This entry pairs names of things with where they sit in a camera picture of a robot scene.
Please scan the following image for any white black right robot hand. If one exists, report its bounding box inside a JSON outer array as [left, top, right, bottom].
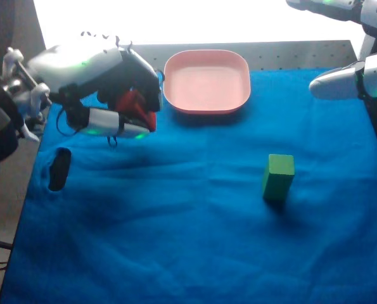
[[285, 0, 377, 101]]

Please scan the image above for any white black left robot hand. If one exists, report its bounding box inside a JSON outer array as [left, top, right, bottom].
[[27, 44, 164, 141]]

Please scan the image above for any red rectangular block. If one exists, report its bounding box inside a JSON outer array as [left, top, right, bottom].
[[114, 89, 158, 132]]

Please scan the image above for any green rectangular block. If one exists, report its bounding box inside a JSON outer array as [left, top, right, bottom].
[[261, 153, 295, 202]]

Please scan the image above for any pink square plate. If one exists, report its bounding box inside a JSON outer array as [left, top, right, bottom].
[[162, 49, 252, 116]]

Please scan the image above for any blue cloth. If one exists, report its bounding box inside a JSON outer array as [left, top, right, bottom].
[[0, 68, 377, 304]]

